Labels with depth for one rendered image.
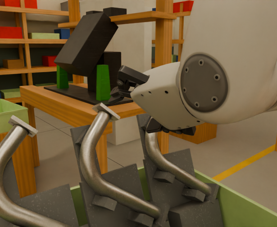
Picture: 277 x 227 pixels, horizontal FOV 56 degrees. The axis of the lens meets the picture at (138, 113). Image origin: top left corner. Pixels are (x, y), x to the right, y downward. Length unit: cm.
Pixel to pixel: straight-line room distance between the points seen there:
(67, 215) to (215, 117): 45
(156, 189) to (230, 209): 20
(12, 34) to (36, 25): 90
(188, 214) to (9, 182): 41
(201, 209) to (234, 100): 54
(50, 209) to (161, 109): 33
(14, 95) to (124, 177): 541
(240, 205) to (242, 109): 54
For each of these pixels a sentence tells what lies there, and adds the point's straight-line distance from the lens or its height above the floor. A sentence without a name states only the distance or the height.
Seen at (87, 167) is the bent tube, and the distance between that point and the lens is 54.
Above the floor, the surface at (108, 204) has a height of 101.
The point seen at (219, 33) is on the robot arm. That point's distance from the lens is 20.
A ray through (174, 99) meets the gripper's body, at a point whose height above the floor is 125.
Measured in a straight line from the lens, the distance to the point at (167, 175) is 65.
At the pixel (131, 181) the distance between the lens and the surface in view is 65.
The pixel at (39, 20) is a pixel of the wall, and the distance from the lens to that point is 666.
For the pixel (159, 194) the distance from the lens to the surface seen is 71.
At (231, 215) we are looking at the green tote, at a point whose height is 90.
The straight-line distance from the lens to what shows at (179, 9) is 632.
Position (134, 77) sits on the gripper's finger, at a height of 128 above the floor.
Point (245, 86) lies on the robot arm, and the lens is 20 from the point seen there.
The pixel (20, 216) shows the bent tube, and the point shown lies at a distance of 54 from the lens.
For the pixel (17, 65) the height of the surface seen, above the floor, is 90.
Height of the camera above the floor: 132
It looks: 15 degrees down
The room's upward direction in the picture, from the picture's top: straight up
